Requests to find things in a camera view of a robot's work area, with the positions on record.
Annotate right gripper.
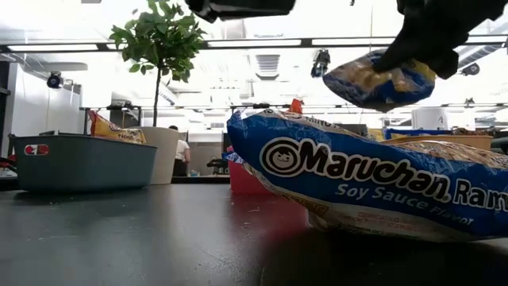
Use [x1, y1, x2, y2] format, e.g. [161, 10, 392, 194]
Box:
[372, 0, 508, 80]

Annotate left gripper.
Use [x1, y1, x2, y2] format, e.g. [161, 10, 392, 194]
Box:
[184, 0, 298, 24]

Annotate orange Maruchan noodle pack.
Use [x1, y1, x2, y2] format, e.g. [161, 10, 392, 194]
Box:
[288, 98, 306, 115]

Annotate dark red Maruchan noodle pack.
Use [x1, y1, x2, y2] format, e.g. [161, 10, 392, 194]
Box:
[87, 110, 148, 145]

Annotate black ceiling spotlight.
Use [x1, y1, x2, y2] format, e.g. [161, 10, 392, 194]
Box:
[310, 48, 332, 79]
[460, 62, 481, 77]
[46, 71, 64, 91]

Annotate white cylindrical tank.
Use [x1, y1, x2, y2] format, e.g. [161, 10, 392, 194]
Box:
[411, 107, 450, 130]

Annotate ceiling air vent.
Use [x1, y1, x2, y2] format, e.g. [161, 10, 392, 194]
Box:
[253, 53, 282, 81]

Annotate black overhead light beam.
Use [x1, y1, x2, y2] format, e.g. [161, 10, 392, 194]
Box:
[0, 37, 508, 52]

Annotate orange plastic bin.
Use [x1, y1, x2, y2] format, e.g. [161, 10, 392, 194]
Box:
[380, 133, 495, 151]

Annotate person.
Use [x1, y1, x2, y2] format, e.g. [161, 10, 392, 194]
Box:
[168, 125, 192, 178]

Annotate potted plant with white pot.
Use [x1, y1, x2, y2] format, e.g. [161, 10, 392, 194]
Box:
[109, 0, 207, 186]

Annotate red plastic bin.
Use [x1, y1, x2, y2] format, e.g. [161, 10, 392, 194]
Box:
[228, 150, 275, 195]

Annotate teal plastic bin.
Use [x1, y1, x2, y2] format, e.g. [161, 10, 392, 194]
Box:
[10, 133, 159, 195]

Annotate black table mat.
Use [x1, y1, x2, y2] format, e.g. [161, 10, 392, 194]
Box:
[0, 183, 508, 286]

